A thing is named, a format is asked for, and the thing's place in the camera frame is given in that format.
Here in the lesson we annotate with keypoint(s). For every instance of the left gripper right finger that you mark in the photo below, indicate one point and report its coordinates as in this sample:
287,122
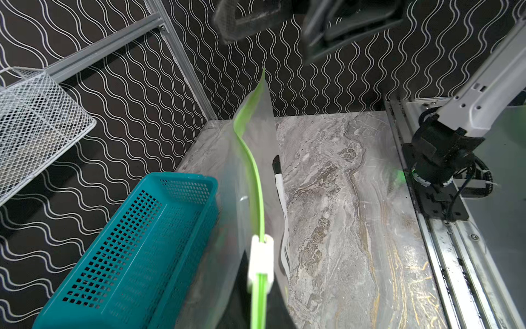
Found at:
332,25

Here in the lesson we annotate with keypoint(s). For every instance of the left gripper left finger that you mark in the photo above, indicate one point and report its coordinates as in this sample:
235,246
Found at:
234,29

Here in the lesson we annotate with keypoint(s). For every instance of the clear zip-top bag green seal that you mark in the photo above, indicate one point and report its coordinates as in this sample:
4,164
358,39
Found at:
243,277

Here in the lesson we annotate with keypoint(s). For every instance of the teal plastic basket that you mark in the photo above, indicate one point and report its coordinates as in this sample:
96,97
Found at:
137,272

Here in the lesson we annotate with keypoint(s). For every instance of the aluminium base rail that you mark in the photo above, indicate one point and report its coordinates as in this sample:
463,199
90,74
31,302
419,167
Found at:
472,291

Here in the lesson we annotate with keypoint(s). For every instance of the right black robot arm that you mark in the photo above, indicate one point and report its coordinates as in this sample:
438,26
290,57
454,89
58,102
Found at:
447,136

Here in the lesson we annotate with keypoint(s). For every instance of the white wire mesh basket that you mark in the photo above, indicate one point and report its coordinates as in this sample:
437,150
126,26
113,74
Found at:
39,123

